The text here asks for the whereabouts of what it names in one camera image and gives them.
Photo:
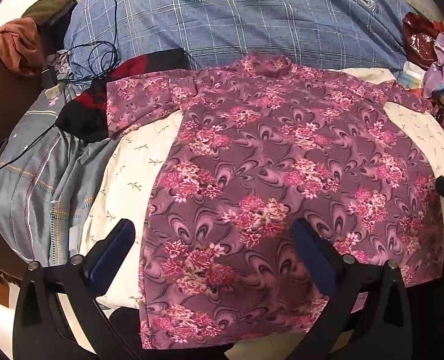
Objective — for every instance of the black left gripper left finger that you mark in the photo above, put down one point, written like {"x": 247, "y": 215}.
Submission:
{"x": 41, "y": 329}

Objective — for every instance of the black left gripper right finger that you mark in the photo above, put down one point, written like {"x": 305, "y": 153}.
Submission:
{"x": 368, "y": 313}

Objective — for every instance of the purple floral shirt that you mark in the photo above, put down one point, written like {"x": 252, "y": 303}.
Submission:
{"x": 264, "y": 142}

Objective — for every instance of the lilac cloth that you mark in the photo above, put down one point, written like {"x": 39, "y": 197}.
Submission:
{"x": 434, "y": 76}

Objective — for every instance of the grey striped bedsheet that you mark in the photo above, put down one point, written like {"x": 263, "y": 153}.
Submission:
{"x": 49, "y": 180}

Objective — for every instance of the cream floral cloth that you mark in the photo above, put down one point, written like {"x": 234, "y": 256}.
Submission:
{"x": 133, "y": 167}

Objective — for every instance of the blue plaid blanket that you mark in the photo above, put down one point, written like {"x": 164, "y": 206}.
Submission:
{"x": 325, "y": 34}

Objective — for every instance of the black and red sweater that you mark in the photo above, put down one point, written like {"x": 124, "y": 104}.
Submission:
{"x": 85, "y": 116}

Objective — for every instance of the orange cloth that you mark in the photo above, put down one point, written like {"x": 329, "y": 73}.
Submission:
{"x": 21, "y": 48}

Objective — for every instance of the olive green cloth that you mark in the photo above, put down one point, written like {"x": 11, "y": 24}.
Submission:
{"x": 43, "y": 12}

